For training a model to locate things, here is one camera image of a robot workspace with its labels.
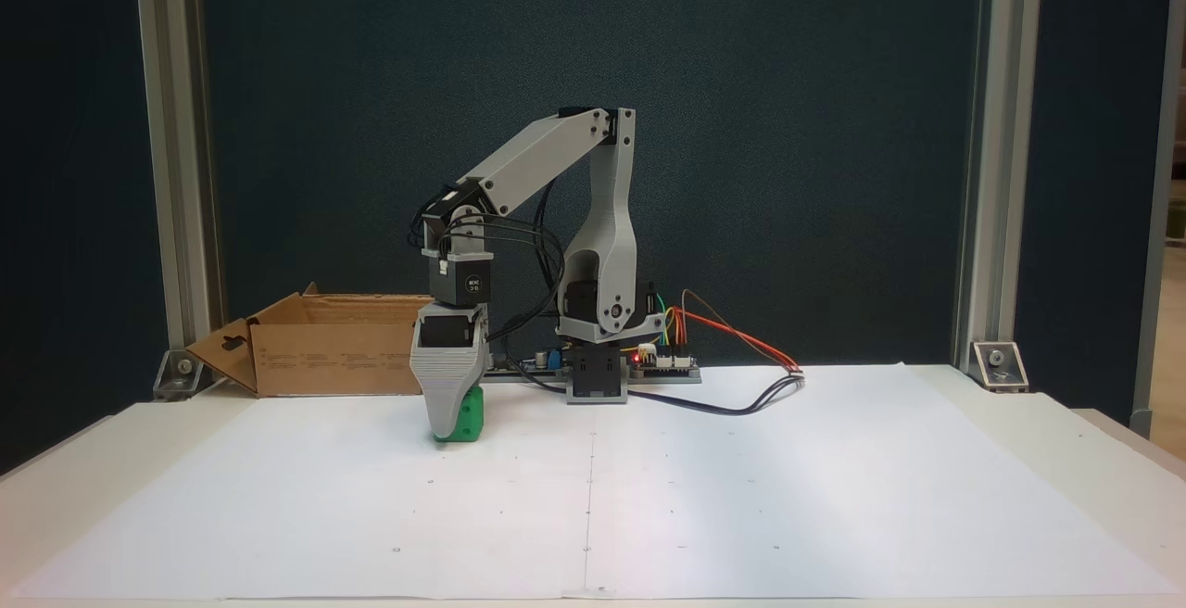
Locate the circuit board with jumper wires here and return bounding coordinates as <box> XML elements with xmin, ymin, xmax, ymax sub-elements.
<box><xmin>628</xmin><ymin>344</ymin><xmax>702</xmax><ymax>385</ymax></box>

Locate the orange jumper wire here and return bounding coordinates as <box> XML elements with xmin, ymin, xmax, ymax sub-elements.
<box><xmin>675</xmin><ymin>309</ymin><xmax>803</xmax><ymax>374</ymax></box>

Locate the brown jumper wire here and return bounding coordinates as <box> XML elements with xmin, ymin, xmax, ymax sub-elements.
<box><xmin>682</xmin><ymin>289</ymin><xmax>800</xmax><ymax>371</ymax></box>

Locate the dark cable with white connector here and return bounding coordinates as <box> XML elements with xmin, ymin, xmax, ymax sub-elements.
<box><xmin>505</xmin><ymin>369</ymin><xmax>805</xmax><ymax>416</ymax></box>

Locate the metal corner bracket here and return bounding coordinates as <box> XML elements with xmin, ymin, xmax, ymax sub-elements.
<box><xmin>153</xmin><ymin>348</ymin><xmax>206</xmax><ymax>402</ymax></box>
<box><xmin>970</xmin><ymin>341</ymin><xmax>1029</xmax><ymax>394</ymax></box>

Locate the black servo cable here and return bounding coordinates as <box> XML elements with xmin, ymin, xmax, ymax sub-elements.
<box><xmin>408</xmin><ymin>186</ymin><xmax>566</xmax><ymax>342</ymax></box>
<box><xmin>530</xmin><ymin>177</ymin><xmax>568</xmax><ymax>312</ymax></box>

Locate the blue circuit board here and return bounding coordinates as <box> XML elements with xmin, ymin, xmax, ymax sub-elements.
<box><xmin>487</xmin><ymin>347</ymin><xmax>568</xmax><ymax>381</ymax></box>

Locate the open cardboard box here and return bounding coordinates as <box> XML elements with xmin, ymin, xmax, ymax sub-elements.
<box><xmin>185</xmin><ymin>283</ymin><xmax>461</xmax><ymax>398</ymax></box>

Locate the white paper sheet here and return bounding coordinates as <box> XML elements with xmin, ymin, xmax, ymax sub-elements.
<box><xmin>9</xmin><ymin>362</ymin><xmax>1178</xmax><ymax>602</ymax></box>

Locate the green die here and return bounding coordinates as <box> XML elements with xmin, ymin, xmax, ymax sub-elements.
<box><xmin>433</xmin><ymin>386</ymin><xmax>486</xmax><ymax>443</ymax></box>

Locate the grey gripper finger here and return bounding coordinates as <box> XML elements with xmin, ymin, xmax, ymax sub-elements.
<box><xmin>414</xmin><ymin>372</ymin><xmax>483</xmax><ymax>442</ymax></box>

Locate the aluminium frame post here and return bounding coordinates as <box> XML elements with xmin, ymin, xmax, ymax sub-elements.
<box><xmin>953</xmin><ymin>0</ymin><xmax>1046</xmax><ymax>373</ymax></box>
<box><xmin>132</xmin><ymin>0</ymin><xmax>226</xmax><ymax>377</ymax></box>

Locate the dark partition panel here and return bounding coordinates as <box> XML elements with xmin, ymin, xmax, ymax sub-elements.
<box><xmin>0</xmin><ymin>0</ymin><xmax>172</xmax><ymax>477</ymax></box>
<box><xmin>199</xmin><ymin>0</ymin><xmax>985</xmax><ymax>370</ymax></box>
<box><xmin>1015</xmin><ymin>0</ymin><xmax>1170</xmax><ymax>424</ymax></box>

